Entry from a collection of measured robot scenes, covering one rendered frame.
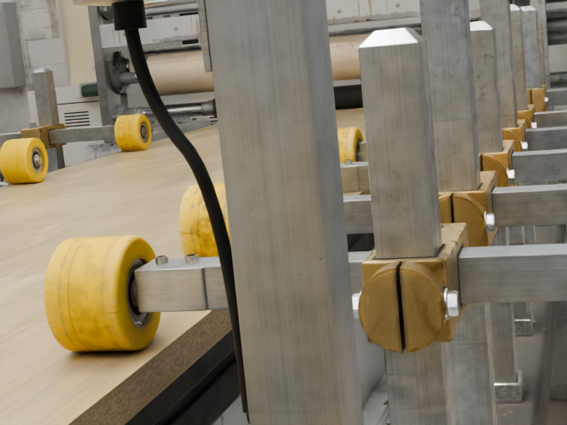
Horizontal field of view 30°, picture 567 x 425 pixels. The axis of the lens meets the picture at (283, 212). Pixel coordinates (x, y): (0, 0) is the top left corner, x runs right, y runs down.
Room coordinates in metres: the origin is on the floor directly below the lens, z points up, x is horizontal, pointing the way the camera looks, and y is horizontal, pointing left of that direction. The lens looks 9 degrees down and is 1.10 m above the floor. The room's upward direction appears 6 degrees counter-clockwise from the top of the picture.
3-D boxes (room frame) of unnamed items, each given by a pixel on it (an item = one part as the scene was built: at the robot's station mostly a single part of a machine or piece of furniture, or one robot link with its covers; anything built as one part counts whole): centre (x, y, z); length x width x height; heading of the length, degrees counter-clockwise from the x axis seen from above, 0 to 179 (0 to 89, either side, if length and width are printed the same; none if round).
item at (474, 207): (0.88, -0.15, 0.95); 0.13 x 0.06 x 0.05; 163
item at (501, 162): (1.12, -0.22, 0.95); 0.13 x 0.06 x 0.05; 163
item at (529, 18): (2.06, -0.50, 0.89); 0.03 x 0.03 x 0.48; 73
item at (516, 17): (1.58, -0.36, 0.89); 0.03 x 0.03 x 0.48; 73
